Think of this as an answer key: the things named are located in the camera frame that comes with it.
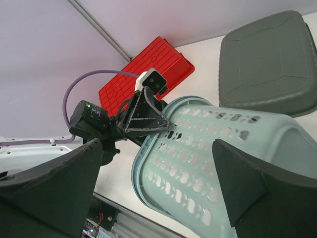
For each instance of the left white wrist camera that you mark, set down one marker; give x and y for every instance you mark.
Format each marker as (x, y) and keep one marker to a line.
(152, 79)

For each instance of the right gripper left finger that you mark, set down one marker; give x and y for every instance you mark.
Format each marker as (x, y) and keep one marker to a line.
(51, 200)

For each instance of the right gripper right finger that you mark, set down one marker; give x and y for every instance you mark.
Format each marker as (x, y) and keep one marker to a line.
(263, 200)

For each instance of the dark grey plastic tub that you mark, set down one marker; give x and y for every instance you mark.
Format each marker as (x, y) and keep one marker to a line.
(269, 65)

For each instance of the red plastic tray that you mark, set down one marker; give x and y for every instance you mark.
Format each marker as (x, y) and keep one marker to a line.
(159, 54)

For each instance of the aluminium mounting rail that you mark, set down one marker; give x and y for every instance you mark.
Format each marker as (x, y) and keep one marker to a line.
(108, 219)

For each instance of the light blue perforated basket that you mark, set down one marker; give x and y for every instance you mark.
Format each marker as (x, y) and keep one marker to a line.
(174, 171)

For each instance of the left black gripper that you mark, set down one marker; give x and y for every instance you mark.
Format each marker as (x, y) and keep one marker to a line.
(144, 117)

